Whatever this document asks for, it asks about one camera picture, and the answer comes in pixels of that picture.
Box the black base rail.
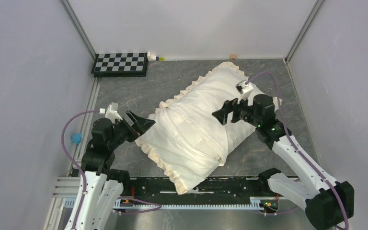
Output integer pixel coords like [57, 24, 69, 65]
[122, 177, 276, 205]

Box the small white block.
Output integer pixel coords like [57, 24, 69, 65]
[147, 52, 159, 61]

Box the grey cream ruffled pillowcase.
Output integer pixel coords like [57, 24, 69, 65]
[136, 62, 256, 195]

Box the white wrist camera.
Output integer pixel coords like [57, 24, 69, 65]
[235, 80, 254, 104]
[99, 102, 123, 124]

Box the white toothed cable tray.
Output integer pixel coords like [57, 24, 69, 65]
[113, 197, 278, 211]

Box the black white checkerboard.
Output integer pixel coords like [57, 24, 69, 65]
[91, 52, 148, 78]

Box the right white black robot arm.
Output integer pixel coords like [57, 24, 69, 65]
[212, 94, 355, 230]

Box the blue small object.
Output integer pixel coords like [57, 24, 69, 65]
[71, 133, 82, 145]

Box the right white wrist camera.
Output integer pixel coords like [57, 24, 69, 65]
[235, 80, 254, 104]

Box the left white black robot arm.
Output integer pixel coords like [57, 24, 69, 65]
[65, 109, 156, 230]

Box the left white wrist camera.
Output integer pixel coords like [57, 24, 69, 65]
[99, 102, 123, 124]

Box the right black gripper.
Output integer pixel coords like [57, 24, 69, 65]
[212, 92, 261, 127]

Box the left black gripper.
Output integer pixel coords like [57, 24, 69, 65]
[108, 109, 155, 149]

